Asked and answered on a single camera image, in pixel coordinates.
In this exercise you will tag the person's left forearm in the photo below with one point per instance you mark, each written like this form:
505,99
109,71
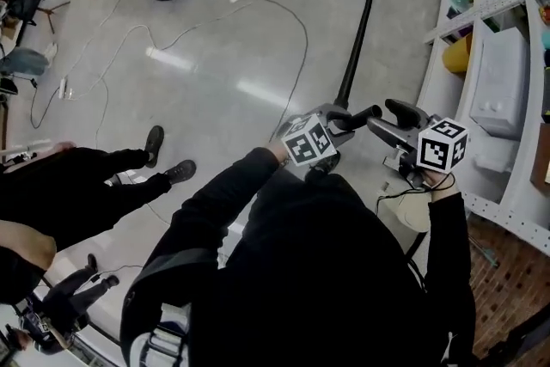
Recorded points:
232,185

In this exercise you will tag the person's right forearm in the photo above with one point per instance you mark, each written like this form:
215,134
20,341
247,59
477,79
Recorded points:
447,236

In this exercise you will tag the yellow bucket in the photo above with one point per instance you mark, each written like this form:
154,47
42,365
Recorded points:
457,53

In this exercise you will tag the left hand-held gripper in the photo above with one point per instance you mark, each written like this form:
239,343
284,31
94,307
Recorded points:
309,139

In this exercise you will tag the black bag on stand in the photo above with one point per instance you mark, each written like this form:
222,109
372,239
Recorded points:
28,4

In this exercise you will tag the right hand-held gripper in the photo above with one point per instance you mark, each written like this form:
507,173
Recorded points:
442,146

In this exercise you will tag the person's black top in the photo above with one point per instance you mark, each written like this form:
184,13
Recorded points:
322,270

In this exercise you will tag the person's black shoe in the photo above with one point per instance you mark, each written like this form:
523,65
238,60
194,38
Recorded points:
326,164

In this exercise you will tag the white metal shelving unit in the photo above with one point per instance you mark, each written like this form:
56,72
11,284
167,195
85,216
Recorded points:
434,69

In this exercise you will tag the white appliance box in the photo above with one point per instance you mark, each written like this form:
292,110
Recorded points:
502,86

